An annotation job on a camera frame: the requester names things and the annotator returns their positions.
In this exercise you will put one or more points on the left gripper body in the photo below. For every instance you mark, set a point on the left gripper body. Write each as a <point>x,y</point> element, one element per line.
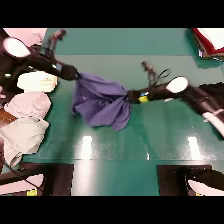
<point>69,72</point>

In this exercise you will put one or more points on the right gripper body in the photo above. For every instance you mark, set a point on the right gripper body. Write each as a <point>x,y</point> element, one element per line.
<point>136,96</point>

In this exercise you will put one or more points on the purple shirt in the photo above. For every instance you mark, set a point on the purple shirt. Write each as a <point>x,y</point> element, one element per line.
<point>101,100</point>

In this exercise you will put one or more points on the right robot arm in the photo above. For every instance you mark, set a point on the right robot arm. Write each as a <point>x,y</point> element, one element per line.
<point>196,96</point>

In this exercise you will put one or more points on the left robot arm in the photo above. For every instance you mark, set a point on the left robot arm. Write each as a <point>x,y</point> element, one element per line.
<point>35,60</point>

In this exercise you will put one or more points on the cream garment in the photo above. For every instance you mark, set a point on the cream garment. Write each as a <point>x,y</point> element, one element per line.
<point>36,81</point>

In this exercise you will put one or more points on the pink garment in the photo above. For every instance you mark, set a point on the pink garment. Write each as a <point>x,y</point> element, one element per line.
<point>29,105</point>

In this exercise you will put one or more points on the red garment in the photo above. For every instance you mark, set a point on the red garment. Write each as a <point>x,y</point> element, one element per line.
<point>197,37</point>

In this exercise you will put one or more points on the white garment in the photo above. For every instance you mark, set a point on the white garment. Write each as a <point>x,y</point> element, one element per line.
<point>215,36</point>

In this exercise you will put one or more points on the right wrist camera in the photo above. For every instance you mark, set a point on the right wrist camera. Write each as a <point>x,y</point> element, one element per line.
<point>149,69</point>

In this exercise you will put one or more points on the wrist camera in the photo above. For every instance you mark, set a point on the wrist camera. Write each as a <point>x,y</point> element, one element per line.
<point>53,39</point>
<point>149,69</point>

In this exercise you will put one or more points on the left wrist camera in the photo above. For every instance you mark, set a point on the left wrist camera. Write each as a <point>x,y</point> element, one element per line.
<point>53,39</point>

